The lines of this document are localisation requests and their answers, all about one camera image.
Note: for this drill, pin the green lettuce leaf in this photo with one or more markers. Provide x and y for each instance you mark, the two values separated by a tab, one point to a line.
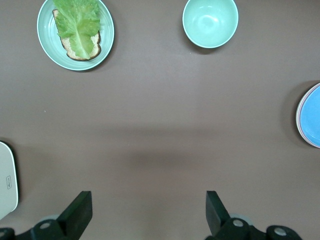
80	25

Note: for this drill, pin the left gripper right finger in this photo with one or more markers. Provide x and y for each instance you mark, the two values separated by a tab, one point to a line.
217	215

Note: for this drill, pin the beige toaster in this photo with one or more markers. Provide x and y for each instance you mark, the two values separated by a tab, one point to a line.
6	180

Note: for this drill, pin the beige plate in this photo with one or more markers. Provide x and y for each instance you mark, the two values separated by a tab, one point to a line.
297	118

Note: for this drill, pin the green plate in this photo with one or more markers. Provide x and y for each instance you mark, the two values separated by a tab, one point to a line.
47	37

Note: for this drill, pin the blue plate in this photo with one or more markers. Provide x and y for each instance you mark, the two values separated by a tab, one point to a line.
312	117

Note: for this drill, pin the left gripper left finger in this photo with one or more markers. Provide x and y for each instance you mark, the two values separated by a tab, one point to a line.
75	215

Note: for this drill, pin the toasted bread slice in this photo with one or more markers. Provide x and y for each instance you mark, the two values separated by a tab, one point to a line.
66	46

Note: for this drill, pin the green bowl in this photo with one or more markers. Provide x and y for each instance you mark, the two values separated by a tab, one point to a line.
210	22

